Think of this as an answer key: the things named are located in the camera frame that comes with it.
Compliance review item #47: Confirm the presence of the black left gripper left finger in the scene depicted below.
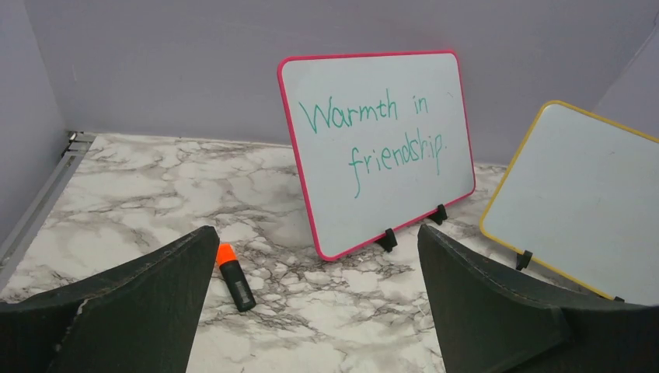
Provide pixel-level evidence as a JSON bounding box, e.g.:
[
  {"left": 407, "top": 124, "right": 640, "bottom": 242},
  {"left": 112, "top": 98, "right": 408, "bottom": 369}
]
[{"left": 1, "top": 226, "right": 219, "bottom": 372}]

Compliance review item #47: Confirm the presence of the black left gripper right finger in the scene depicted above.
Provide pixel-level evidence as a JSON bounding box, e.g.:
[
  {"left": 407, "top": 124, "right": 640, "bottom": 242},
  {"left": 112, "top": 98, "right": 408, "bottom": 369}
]
[{"left": 417, "top": 225, "right": 658, "bottom": 372}]

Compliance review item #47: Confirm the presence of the black orange highlighter marker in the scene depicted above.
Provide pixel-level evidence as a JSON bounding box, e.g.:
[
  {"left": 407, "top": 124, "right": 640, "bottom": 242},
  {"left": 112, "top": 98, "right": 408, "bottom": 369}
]
[{"left": 216, "top": 243, "right": 256, "bottom": 312}]

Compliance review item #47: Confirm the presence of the black yellow whiteboard stand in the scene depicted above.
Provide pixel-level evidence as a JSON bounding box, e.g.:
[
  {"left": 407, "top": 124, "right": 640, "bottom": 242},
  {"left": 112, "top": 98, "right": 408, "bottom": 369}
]
[{"left": 515, "top": 250, "right": 625, "bottom": 302}]

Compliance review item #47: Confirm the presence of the black pink whiteboard stand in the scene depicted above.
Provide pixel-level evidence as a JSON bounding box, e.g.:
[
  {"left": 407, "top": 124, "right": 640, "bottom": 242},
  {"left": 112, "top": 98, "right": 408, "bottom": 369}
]
[{"left": 375, "top": 204, "right": 448, "bottom": 253}]

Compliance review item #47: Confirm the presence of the yellow framed whiteboard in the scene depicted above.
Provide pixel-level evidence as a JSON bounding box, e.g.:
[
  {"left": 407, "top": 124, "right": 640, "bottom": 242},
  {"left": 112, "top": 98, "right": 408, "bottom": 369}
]
[{"left": 479, "top": 100, "right": 658, "bottom": 305}]

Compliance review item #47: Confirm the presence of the pink framed whiteboard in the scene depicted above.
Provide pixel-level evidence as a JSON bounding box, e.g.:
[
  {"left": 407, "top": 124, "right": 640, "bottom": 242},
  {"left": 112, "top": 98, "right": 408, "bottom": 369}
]
[{"left": 277, "top": 50, "right": 476, "bottom": 261}]

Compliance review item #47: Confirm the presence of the aluminium table edge rail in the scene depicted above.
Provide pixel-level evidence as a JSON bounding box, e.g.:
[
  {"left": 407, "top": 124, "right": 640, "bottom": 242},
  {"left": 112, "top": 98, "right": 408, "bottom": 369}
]
[{"left": 1, "top": 131, "right": 96, "bottom": 288}]

